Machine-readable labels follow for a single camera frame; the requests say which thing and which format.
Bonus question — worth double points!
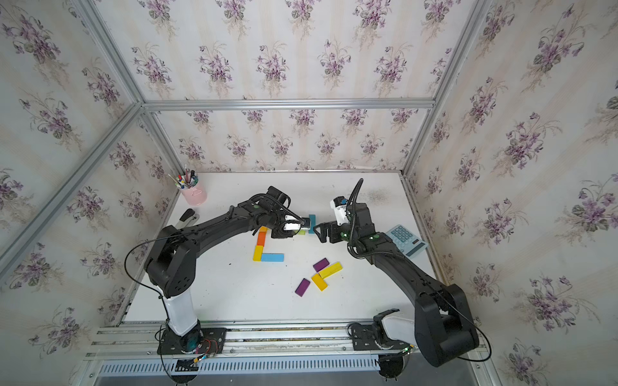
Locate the black and white stapler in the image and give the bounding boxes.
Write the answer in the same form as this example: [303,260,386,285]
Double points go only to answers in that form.
[175,208,200,229]

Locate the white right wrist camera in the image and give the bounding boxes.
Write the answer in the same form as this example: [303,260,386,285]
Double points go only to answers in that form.
[330,196,349,226]

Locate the small purple block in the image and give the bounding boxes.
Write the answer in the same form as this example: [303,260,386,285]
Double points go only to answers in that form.
[313,258,330,273]

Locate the pink metal pen bucket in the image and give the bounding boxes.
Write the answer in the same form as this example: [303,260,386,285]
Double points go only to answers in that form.
[180,184,208,206]

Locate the purple wooden block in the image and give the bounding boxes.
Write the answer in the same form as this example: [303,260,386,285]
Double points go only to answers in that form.
[295,278,312,297]

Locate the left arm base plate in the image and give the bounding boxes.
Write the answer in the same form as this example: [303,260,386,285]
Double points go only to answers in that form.
[157,326,228,355]

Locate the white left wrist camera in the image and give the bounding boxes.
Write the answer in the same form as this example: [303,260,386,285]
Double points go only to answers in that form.
[283,220,304,233]

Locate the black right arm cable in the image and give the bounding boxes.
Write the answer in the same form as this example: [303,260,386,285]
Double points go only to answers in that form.
[347,178,365,218]

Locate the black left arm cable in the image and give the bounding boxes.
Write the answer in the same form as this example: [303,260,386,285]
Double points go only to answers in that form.
[248,192,305,223]

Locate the teal wooden block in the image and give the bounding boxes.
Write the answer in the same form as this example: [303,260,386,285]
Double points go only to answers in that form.
[307,214,316,234]

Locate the lemon yellow block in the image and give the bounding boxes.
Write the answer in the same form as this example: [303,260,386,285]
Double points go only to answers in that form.
[319,262,343,279]

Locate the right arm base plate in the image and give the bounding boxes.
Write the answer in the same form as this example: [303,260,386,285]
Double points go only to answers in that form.
[346,323,415,352]

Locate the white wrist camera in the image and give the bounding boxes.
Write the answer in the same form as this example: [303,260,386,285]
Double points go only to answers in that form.
[283,220,304,233]
[330,196,349,226]

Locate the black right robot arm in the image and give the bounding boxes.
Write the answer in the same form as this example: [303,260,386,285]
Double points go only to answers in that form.
[314,196,484,367]

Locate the aluminium front rail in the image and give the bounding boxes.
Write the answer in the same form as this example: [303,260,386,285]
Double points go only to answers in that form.
[84,320,489,361]

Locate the light blue calculator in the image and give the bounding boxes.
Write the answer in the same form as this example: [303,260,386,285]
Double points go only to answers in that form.
[386,225,427,259]

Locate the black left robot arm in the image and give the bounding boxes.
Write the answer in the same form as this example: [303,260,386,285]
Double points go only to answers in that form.
[143,186,311,338]

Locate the light blue wooden block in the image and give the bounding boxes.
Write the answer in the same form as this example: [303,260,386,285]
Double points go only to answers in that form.
[261,253,285,262]

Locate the orange wooden block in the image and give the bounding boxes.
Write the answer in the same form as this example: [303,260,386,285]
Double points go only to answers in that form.
[256,230,267,247]

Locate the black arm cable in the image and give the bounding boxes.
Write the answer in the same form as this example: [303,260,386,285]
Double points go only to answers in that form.
[248,192,305,223]
[347,178,365,218]

